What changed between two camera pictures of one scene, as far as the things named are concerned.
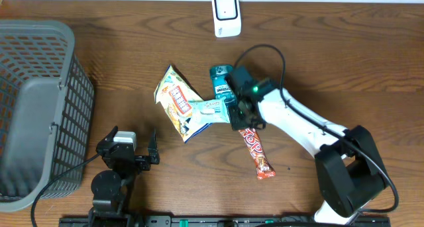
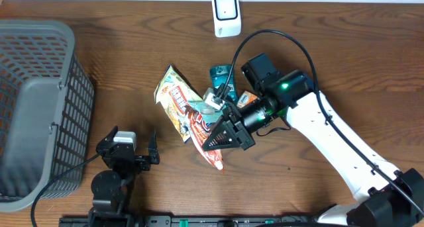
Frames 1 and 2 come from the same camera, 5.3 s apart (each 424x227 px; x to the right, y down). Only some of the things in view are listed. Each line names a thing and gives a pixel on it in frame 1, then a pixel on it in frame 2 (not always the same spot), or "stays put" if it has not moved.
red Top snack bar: [252, 140] -> [200, 130]
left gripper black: [144, 163] stays put
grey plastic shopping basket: [46, 112] stays put
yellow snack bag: [175, 94] stays put
